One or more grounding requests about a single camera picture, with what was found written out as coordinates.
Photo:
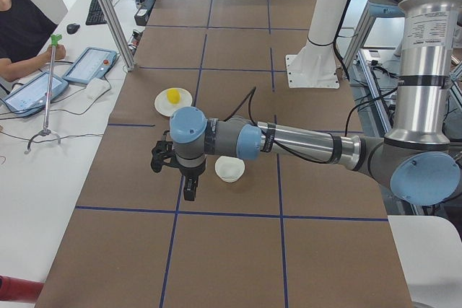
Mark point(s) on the red cylinder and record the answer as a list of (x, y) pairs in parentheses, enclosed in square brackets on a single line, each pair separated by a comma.
[(20, 290)]

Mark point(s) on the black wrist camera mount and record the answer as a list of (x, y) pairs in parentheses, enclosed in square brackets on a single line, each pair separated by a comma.
[(163, 154)]

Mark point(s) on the blue teach pendant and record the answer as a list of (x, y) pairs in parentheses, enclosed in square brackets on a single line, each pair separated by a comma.
[(30, 98), (93, 63)]

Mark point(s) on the black computer mouse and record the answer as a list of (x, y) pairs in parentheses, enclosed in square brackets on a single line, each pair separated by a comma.
[(72, 28)]

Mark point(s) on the near blue teach pendant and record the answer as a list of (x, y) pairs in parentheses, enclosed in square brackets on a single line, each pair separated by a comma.
[(30, 98)]

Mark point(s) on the white bowl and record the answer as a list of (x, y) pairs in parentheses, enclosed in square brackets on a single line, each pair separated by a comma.
[(229, 169)]

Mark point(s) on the aluminium frame post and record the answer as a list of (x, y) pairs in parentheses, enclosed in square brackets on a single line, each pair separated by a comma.
[(117, 33)]

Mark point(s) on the white plate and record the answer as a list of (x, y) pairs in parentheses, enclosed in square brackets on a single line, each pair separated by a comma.
[(163, 107)]

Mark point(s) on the metal reacher grabber tool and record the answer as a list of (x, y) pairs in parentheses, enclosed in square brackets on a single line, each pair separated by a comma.
[(46, 130)]

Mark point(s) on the black box on table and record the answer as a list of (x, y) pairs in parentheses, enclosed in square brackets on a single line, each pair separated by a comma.
[(142, 15)]

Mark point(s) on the far blue teach pendant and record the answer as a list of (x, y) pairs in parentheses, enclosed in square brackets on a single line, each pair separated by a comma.
[(93, 63)]

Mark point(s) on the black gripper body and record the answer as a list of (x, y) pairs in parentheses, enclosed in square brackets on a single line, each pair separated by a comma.
[(191, 172)]

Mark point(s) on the yellow lemon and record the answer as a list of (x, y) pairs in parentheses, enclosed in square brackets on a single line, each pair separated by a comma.
[(173, 96)]

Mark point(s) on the white camera pillar with base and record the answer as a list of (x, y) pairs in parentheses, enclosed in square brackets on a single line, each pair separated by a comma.
[(315, 65)]

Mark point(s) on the black keyboard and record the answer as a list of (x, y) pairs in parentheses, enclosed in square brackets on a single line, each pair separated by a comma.
[(95, 15)]

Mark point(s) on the person in black shirt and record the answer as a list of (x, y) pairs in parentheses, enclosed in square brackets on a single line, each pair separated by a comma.
[(25, 29)]

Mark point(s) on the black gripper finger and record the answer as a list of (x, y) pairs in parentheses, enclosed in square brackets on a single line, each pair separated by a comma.
[(195, 185), (189, 189)]

